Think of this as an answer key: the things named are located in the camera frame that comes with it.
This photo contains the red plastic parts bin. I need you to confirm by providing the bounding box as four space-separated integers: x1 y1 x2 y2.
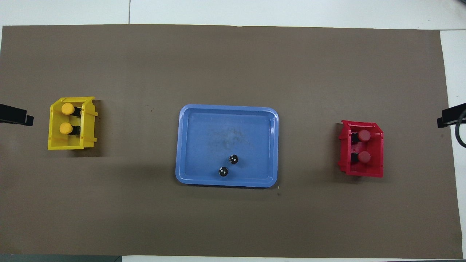
337 120 384 178

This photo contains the brown paper table mat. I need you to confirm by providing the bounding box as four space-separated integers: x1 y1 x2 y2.
0 24 463 259

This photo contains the yellow push button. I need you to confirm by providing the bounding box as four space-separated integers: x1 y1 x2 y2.
59 122 80 136
61 103 82 118

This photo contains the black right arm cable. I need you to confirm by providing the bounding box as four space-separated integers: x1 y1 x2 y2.
455 108 466 148

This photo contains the yellow plastic parts bin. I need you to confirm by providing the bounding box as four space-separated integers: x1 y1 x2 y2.
48 96 99 150

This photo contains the blue plastic tray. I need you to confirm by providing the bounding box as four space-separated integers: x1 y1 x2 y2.
175 104 279 188

